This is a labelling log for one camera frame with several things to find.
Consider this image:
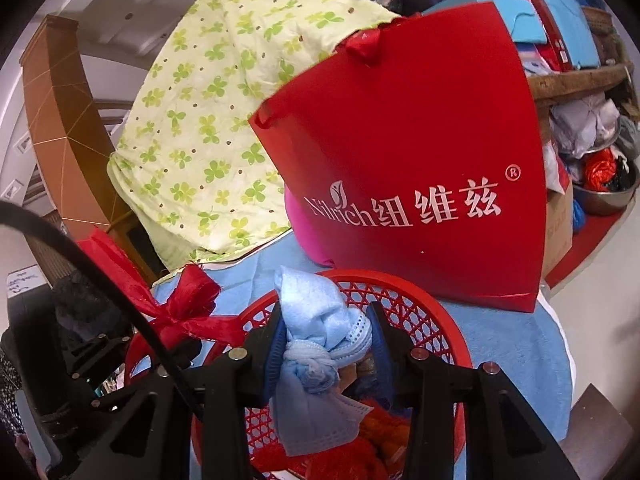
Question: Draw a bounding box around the grey brown board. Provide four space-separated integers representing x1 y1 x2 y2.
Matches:
557 384 621 480

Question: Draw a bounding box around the red floor mat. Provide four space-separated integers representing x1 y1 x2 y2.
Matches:
544 212 626 288

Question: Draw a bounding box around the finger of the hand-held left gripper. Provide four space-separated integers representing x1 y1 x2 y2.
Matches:
125 337 203 376

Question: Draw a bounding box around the red ribbon bow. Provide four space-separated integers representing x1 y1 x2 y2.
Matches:
77 227 251 348

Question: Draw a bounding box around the green clover print quilt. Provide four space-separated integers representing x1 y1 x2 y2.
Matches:
107 0 401 271

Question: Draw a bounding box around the red flat box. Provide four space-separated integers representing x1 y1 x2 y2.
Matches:
467 0 576 73

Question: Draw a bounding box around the black cable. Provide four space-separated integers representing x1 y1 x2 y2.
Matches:
0 200 206 421

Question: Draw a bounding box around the person's patterned garment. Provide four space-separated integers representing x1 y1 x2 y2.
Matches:
0 350 26 436

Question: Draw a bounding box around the grey white cloth bundle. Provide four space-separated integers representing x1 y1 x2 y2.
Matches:
550 99 621 158

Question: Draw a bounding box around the light blue flat box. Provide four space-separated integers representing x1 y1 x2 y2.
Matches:
420 0 548 43

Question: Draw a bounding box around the brown cardboard box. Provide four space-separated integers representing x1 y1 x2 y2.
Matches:
542 180 575 276

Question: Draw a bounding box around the metal basin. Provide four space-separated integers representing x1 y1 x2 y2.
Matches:
572 170 640 217

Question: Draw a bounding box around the brown wooden cabinet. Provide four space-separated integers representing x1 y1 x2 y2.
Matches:
20 15 156 281

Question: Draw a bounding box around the white handwritten paper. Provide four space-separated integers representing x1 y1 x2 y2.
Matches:
6 265 41 301

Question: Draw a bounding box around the red plastic mesh basket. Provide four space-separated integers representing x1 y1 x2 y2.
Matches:
122 268 473 480

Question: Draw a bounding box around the wooden shelf board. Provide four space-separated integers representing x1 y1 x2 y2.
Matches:
525 62 631 106

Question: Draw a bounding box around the black plastic bag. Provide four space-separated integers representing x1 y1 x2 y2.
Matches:
612 157 638 191

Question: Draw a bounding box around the blue face mask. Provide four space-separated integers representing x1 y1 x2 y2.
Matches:
272 265 376 456

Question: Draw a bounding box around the red plastic bag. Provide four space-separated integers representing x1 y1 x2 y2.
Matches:
584 149 618 192

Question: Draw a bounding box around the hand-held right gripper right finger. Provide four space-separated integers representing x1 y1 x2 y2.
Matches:
367 301 568 480

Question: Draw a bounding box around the light blue board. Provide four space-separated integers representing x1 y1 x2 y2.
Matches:
530 0 601 68

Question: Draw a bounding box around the light blue towel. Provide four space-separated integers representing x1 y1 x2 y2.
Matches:
150 235 573 480

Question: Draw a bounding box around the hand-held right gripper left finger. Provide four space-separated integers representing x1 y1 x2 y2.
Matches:
82 302 288 480

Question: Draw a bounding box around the red paper gift bag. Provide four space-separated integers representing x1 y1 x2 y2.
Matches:
248 2 547 313

